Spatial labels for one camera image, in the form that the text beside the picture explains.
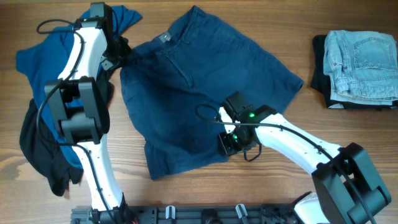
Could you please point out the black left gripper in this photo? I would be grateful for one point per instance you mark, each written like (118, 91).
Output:
(126, 50)

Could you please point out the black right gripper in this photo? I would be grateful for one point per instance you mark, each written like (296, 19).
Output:
(228, 148)

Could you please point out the navy blue shorts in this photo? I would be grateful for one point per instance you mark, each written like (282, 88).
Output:
(174, 83)

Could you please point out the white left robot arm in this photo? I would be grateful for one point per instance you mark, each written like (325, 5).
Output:
(81, 116)

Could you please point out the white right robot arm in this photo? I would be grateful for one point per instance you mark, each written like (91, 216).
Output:
(348, 187)

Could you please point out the teal blue t-shirt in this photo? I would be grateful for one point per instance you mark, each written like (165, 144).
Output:
(50, 57)

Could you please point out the black folded garment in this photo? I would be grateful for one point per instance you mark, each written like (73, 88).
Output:
(320, 82)

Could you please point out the black garment under t-shirt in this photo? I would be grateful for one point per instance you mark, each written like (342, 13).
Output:
(59, 165)

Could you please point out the light blue denim jeans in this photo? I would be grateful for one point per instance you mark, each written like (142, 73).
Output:
(362, 66)

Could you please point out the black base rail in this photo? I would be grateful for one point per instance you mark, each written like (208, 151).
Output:
(263, 214)

